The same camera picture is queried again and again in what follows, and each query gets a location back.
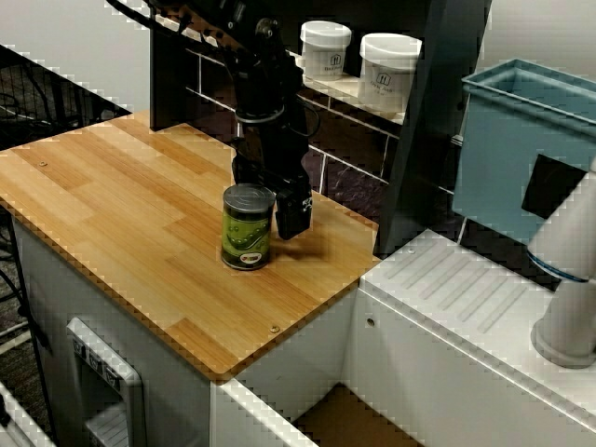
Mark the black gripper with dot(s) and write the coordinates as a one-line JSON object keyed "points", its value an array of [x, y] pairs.
{"points": [[279, 149]]}

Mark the green labelled tin can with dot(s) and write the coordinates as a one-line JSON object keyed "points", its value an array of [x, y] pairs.
{"points": [[247, 233]]}

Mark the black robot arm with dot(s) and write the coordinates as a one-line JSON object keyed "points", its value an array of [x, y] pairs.
{"points": [[261, 60]]}

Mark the dark tile backsplash panel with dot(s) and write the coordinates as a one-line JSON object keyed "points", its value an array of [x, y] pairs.
{"points": [[354, 186]]}

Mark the small white lidded jar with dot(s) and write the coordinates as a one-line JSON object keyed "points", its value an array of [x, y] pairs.
{"points": [[326, 51]]}

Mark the large white lidded jar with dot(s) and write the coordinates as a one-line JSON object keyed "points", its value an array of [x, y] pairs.
{"points": [[388, 74]]}

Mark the wide black upright panel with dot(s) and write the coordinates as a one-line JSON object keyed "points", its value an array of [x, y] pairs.
{"points": [[428, 116]]}

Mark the blue plastic bin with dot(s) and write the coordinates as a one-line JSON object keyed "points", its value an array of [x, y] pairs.
{"points": [[493, 158]]}

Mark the white ridged sink counter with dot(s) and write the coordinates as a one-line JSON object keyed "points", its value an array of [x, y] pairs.
{"points": [[419, 372]]}

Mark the white toy kitchen cabinet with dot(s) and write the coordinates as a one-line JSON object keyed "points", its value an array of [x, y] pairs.
{"points": [[177, 410]]}

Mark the grey dispenser panel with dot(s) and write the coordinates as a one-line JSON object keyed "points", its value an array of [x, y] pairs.
{"points": [[107, 386]]}

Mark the black label on bin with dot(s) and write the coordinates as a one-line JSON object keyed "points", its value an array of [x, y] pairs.
{"points": [[551, 186]]}

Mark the white toy faucet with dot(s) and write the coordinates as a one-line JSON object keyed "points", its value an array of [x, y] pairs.
{"points": [[568, 288]]}

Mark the cream wall shelf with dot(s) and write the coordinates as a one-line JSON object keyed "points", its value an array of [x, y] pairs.
{"points": [[344, 88]]}

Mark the white metal rail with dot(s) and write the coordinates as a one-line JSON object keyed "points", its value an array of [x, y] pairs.
{"points": [[18, 419]]}

